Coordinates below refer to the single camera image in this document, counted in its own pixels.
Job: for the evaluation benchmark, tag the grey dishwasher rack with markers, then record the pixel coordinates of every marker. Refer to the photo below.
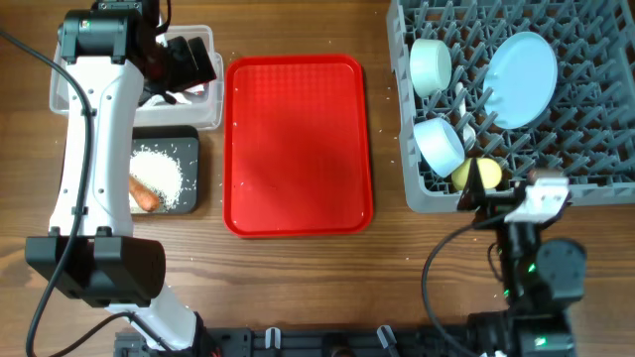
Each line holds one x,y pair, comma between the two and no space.
586,131

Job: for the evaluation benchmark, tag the clear plastic waste bin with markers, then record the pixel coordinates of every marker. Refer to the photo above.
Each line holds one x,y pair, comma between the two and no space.
198,106

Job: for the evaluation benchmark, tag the mint green bowl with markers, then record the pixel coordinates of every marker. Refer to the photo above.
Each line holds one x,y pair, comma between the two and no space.
430,66

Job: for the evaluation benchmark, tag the black food waste tray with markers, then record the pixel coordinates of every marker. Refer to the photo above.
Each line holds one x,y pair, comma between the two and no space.
172,134

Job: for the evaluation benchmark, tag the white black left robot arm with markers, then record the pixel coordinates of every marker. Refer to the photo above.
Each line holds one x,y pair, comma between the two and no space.
90,252

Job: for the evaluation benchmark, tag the light blue bowl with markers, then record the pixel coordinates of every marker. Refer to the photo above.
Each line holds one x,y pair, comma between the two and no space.
439,145

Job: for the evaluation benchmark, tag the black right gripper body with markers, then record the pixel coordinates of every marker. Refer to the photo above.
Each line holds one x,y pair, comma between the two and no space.
496,204

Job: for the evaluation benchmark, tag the orange carrot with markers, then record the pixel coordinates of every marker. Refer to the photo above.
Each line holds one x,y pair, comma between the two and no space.
145,198

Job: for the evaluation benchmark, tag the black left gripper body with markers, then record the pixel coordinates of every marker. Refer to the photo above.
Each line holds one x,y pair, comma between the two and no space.
174,67

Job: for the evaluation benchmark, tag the white plastic spoon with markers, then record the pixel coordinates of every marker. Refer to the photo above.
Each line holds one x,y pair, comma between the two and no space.
468,133

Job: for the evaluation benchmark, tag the yellow plastic cup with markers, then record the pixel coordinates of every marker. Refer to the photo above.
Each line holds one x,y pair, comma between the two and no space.
490,171

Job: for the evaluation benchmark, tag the red serving tray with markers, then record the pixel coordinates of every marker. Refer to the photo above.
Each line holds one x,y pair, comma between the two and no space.
296,153

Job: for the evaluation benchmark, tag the white rice pile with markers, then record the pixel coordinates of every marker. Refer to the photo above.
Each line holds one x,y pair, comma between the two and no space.
169,170

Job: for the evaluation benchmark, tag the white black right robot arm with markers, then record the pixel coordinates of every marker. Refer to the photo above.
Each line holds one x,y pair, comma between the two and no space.
541,279

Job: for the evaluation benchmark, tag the light blue plate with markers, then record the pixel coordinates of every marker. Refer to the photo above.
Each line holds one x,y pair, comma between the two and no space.
520,81

